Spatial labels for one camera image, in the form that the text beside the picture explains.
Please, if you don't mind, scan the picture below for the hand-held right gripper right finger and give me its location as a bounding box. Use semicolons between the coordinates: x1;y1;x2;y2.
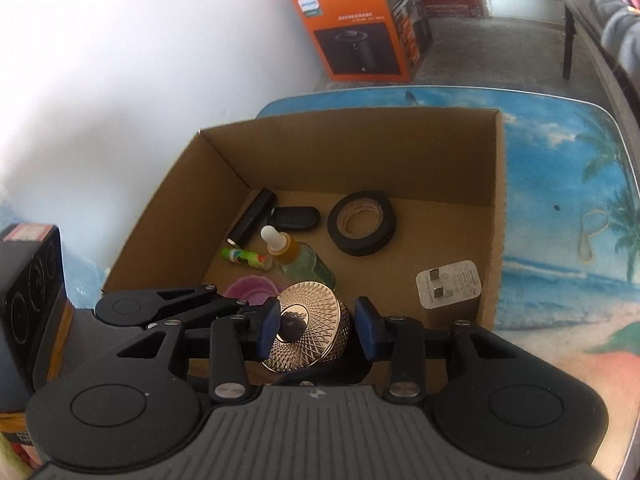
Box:
354;296;528;405

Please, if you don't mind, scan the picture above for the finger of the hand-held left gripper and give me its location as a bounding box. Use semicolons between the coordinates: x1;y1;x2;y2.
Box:
145;304;259;330
150;285;241;318

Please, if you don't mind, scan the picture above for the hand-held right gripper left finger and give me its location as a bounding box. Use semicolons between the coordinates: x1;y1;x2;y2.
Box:
115;297;282;405

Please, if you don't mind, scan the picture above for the purple plastic lid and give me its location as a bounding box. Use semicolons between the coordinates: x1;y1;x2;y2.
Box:
225;274;283;308

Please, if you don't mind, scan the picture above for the black jar with gold lid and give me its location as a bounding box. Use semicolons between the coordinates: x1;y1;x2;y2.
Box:
260;281;373;386

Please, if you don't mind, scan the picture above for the green lip balm tube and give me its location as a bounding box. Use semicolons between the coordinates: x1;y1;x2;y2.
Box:
221;246;273;271

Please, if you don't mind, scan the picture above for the green dropper bottle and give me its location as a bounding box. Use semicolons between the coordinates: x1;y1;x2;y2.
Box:
260;226;337;291

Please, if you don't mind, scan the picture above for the white charger plug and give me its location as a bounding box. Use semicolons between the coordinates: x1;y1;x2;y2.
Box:
416;260;483;328

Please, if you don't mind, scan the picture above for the black tape roll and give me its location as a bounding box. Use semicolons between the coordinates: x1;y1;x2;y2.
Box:
327;191;398;257

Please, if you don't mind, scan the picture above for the black cylindrical tube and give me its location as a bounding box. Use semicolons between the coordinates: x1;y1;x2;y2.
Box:
227;188;277;246

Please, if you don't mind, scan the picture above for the black key fob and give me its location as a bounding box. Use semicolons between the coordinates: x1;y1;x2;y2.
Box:
267;206;321;231

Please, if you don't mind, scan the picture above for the brown cardboard box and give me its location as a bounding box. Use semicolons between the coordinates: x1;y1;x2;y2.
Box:
102;107;508;386

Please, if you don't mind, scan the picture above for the tan rubber band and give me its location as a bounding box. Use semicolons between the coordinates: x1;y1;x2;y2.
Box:
577;209;612;261

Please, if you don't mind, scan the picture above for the orange appliance carton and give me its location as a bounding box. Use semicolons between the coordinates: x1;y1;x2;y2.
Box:
277;0;433;82

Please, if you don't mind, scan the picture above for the grey quilt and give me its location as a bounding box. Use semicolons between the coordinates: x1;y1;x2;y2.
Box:
565;0;640;86

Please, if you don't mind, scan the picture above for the black metal bed frame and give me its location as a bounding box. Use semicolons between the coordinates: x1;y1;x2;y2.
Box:
562;0;640;126

